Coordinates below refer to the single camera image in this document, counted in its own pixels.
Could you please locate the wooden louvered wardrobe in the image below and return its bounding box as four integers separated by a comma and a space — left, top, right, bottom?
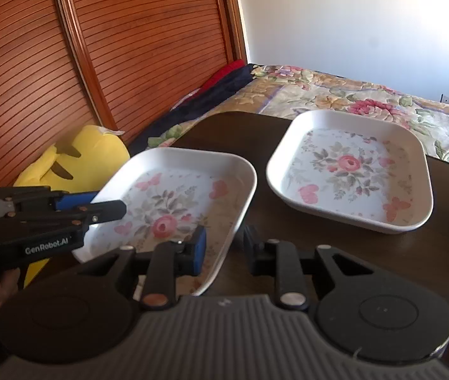
0, 0, 248, 195

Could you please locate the red cloth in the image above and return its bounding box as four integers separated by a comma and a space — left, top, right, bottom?
198, 59, 246, 96

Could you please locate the yellow plush toy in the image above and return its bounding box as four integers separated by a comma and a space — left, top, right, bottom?
13, 125, 131, 289

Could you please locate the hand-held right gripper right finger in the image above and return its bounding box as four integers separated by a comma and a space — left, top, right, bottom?
242, 225, 376, 313

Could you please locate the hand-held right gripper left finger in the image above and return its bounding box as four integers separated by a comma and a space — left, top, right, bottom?
76, 225, 208, 312

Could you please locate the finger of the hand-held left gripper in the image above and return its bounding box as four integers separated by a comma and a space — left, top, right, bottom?
5, 200, 127, 227
0, 187, 100, 211

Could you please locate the white floral square plate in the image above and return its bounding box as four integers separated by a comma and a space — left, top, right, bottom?
72, 147, 257, 297
266, 110, 434, 235

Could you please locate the navy cloth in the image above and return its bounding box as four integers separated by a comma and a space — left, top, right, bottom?
129, 63, 257, 156

